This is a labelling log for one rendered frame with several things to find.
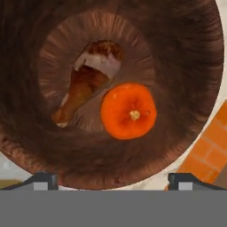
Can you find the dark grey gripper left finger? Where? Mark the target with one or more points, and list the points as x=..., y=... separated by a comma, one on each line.
x=44, y=179

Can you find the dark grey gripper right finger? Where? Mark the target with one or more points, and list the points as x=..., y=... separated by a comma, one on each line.
x=180, y=178

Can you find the orange squash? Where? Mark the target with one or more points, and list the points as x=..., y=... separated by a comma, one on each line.
x=128, y=111

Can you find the brown wooden bowl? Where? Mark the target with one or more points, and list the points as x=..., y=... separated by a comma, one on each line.
x=177, y=59

